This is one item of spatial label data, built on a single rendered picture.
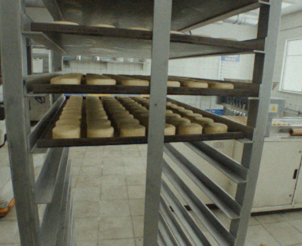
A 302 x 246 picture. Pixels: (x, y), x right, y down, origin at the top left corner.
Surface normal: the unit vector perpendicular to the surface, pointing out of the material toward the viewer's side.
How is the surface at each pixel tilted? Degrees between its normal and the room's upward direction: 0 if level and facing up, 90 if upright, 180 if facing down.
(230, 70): 90
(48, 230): 0
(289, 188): 90
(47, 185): 0
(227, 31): 90
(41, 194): 0
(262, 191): 90
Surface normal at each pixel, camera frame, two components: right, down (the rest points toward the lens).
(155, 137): 0.28, 0.22
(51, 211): 0.04, -0.98
